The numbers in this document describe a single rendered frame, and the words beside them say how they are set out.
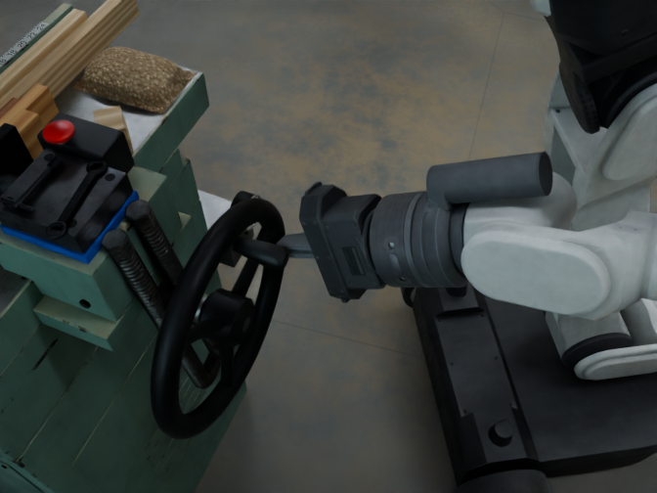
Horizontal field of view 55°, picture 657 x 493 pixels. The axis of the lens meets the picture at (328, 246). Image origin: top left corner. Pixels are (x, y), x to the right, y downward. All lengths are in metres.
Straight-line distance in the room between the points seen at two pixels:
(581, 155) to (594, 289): 0.44
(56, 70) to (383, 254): 0.54
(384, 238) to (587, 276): 0.17
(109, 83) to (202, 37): 1.70
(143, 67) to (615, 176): 0.62
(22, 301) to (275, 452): 0.92
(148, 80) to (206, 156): 1.23
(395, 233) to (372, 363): 1.09
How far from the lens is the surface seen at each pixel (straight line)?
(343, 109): 2.21
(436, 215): 0.53
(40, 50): 0.93
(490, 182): 0.51
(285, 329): 1.67
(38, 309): 0.75
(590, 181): 0.88
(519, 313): 1.56
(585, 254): 0.48
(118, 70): 0.89
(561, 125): 0.95
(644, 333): 1.47
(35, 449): 0.88
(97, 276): 0.64
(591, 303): 0.50
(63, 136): 0.67
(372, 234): 0.56
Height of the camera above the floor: 1.45
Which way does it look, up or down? 53 degrees down
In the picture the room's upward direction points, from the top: straight up
